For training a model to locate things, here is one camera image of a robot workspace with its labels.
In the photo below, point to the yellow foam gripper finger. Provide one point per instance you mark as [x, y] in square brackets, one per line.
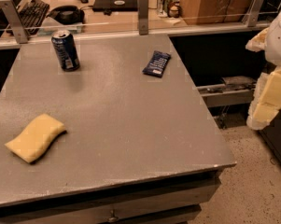
[257, 43]
[267, 100]

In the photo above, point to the blue pepsi can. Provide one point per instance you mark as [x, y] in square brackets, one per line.
[65, 48]

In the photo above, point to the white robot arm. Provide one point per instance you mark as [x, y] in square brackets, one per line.
[272, 49]

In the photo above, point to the cardboard box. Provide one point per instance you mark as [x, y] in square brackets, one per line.
[196, 12]

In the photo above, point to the small round jar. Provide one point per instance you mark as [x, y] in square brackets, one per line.
[173, 10]

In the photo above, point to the glass partition panel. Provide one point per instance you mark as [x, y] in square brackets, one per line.
[127, 22]

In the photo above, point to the dark blue snack packet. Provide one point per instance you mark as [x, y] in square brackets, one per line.
[157, 64]

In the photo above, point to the black laptop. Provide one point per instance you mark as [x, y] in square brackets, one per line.
[114, 5]

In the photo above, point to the black headphones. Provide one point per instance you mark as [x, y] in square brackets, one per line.
[67, 14]

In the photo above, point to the black keyboard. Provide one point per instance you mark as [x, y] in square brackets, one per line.
[32, 15]

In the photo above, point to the yellow sponge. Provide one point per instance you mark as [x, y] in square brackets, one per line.
[36, 137]

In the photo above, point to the metal shelf rail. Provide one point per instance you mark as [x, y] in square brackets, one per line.
[230, 91]

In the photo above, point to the right metal bracket post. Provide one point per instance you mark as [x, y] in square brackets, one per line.
[253, 12]

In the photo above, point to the metal bracket post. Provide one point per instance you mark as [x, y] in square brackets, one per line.
[253, 12]
[142, 17]
[14, 21]

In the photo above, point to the middle metal bracket post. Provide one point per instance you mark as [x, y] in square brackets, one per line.
[142, 17]

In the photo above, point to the left metal bracket post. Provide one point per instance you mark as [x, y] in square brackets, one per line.
[14, 21]

